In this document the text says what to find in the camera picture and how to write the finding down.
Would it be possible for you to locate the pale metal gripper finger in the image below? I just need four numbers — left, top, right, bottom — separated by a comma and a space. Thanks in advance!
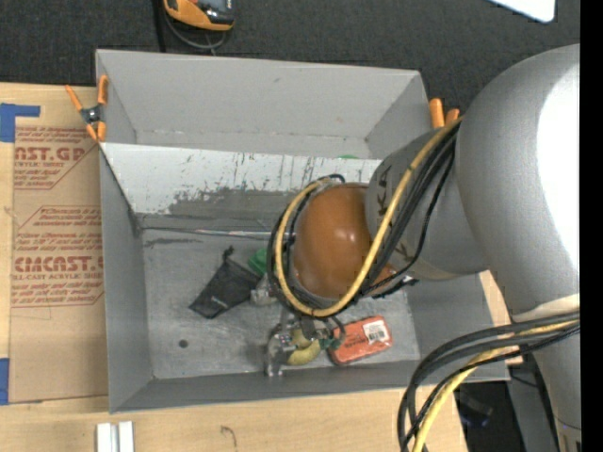
266, 334, 286, 379

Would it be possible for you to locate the clear glass thing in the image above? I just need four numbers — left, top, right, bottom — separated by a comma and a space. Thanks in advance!
249, 273, 280, 307

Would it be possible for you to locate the orange-red flat packet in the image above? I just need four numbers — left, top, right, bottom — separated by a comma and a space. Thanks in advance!
326, 315, 394, 367

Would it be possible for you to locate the green plastic toy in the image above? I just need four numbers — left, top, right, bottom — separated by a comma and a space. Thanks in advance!
247, 247, 271, 278

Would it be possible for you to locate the grey metal bin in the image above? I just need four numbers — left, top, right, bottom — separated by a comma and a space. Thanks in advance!
95, 48, 513, 414

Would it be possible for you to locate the black cloth pouch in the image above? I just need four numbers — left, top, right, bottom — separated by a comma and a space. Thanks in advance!
187, 246, 261, 320

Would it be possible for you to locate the brown cardboard board red print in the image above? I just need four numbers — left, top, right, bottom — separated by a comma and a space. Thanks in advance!
0, 81, 110, 405

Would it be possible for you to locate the yellow ring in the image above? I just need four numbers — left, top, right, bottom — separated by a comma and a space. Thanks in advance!
285, 332, 322, 366

